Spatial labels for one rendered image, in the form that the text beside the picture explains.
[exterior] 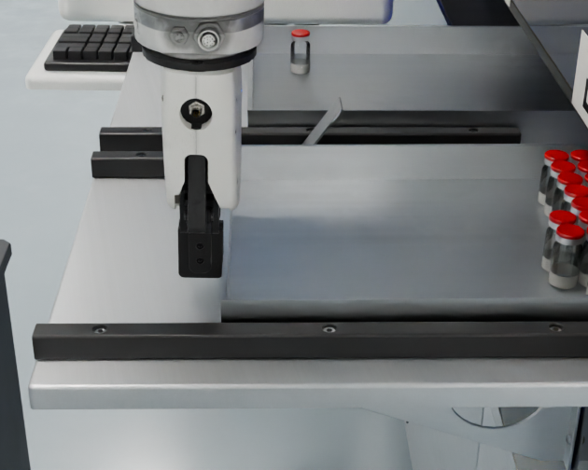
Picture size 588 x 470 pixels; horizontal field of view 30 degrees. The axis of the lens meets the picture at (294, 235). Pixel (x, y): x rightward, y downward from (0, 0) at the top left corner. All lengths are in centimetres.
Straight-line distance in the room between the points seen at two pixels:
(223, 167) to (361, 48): 62
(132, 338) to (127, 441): 135
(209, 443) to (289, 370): 133
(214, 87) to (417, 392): 24
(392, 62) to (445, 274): 48
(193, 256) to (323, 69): 51
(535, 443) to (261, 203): 30
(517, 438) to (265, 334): 26
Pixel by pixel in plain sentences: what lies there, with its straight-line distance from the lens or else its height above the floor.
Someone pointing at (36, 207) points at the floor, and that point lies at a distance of 293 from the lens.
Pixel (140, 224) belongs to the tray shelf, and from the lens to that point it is 93.
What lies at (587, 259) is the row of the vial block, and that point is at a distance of 85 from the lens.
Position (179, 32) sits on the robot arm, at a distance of 70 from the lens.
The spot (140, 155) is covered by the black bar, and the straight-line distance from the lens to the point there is 101.
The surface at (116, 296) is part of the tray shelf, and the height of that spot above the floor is 88.
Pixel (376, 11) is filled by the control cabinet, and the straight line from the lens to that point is 166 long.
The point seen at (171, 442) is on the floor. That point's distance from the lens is 208.
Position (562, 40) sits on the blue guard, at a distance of 95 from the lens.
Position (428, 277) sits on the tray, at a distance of 85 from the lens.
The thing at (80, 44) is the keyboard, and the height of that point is 83.
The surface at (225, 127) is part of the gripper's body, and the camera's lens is 71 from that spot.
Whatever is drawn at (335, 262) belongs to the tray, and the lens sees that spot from 86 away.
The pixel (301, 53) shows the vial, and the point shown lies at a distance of 123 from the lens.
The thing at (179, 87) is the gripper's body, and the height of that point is 106.
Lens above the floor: 131
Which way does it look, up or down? 29 degrees down
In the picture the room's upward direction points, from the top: 1 degrees clockwise
